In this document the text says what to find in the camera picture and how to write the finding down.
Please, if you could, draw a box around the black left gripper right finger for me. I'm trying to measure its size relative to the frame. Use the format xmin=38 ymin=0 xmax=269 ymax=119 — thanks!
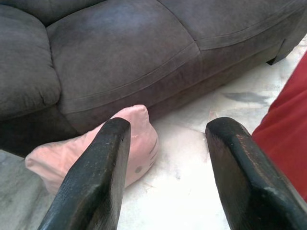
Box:
xmin=205 ymin=116 xmax=307 ymax=230

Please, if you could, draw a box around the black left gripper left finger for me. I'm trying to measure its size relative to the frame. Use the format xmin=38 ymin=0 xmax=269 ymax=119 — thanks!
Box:
xmin=37 ymin=116 xmax=131 ymax=230

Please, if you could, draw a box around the red pillow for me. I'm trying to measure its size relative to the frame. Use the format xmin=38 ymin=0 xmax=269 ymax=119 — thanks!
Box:
xmin=251 ymin=51 xmax=307 ymax=209

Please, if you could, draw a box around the pink cat face pillow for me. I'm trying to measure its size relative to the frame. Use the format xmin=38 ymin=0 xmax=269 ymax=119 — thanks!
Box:
xmin=25 ymin=104 xmax=159 ymax=195

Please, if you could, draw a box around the gray fabric sofa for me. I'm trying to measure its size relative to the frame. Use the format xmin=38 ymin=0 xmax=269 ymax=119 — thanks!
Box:
xmin=0 ymin=0 xmax=307 ymax=158

